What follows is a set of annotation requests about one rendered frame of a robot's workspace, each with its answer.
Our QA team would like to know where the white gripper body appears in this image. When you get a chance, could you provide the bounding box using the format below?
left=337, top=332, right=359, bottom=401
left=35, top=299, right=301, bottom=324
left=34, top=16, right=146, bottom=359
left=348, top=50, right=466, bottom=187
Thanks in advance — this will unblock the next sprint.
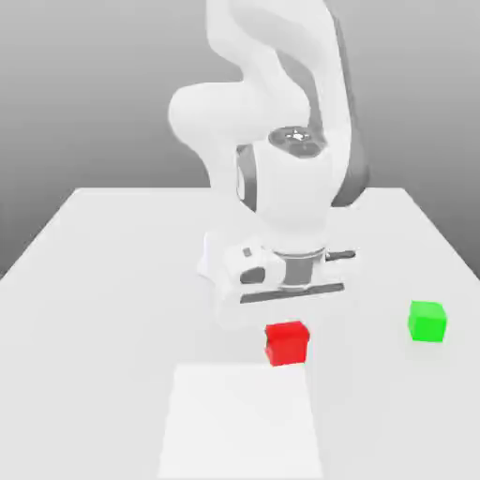
left=216, top=281, right=347, bottom=332

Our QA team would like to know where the small red cube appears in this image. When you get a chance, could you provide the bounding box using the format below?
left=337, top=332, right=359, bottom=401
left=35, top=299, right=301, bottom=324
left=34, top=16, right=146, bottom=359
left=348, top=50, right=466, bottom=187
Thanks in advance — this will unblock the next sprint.
left=263, top=320, right=311, bottom=368

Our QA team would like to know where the small green cube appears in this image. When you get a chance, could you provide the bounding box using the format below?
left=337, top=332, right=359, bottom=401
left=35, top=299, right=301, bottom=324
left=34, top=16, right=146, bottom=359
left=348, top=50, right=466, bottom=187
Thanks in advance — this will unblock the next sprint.
left=407, top=300, right=448, bottom=343

